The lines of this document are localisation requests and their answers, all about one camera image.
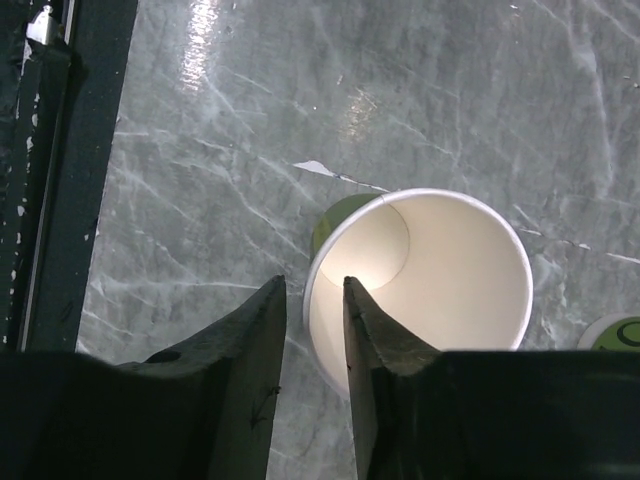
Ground green paper cup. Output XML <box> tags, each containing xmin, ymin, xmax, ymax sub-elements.
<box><xmin>302</xmin><ymin>188</ymin><xmax>533</xmax><ymax>398</ymax></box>

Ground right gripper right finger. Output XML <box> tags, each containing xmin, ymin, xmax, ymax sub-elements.
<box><xmin>343</xmin><ymin>277</ymin><xmax>639</xmax><ymax>479</ymax></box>

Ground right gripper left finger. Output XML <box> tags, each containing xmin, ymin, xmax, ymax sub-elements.
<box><xmin>1</xmin><ymin>275</ymin><xmax>287</xmax><ymax>479</ymax></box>

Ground stack of green paper cups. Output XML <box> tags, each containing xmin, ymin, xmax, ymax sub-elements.
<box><xmin>577</xmin><ymin>314</ymin><xmax>640</xmax><ymax>353</ymax></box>

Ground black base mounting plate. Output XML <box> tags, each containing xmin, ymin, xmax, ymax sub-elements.
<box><xmin>1</xmin><ymin>1</ymin><xmax>138</xmax><ymax>353</ymax></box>

